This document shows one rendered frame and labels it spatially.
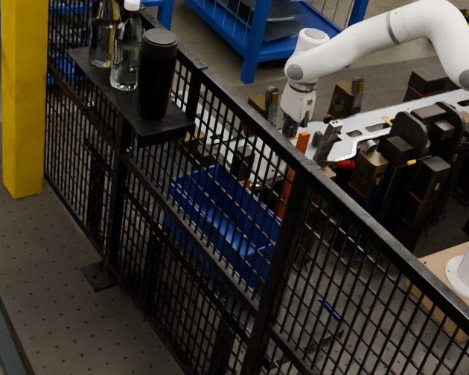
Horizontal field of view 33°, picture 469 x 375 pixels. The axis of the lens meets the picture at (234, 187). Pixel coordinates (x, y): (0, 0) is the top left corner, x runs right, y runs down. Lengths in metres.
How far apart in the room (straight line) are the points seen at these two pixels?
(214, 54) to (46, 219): 2.67
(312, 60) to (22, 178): 0.98
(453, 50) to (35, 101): 1.17
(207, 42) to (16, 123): 2.83
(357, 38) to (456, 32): 0.26
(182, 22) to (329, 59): 3.23
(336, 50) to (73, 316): 1.00
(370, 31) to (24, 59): 0.95
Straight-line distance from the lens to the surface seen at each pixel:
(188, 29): 5.19
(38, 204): 2.53
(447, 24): 2.05
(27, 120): 2.39
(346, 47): 2.11
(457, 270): 2.47
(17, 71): 2.29
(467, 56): 2.01
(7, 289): 2.27
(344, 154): 2.46
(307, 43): 2.16
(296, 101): 2.26
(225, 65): 4.85
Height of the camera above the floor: 2.34
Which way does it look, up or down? 37 degrees down
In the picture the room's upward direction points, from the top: 12 degrees clockwise
